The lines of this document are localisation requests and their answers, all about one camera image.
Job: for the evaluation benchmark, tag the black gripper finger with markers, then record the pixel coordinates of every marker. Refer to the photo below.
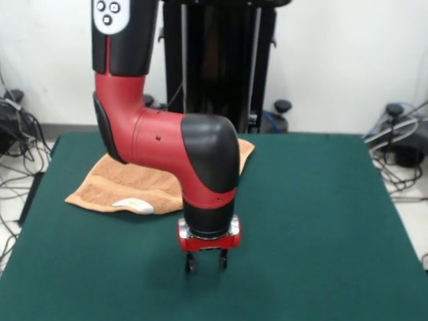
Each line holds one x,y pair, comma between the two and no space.
191,262
222,259

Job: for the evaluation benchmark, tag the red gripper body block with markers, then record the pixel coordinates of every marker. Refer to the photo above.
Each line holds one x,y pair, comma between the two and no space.
209,242

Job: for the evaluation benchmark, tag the tan terry towel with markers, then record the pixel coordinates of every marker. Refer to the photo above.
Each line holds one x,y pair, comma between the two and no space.
127,187

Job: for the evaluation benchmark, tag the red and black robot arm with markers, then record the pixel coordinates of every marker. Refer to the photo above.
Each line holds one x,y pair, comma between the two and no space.
167,133

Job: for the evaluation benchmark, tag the dark green table cloth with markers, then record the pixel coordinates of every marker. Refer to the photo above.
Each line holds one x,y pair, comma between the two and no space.
301,234

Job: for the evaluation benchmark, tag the black floor base foot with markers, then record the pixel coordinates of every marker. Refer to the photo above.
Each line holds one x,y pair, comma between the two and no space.
6,133
408,150

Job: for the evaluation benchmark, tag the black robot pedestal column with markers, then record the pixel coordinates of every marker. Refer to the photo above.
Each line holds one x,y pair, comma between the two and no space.
217,67

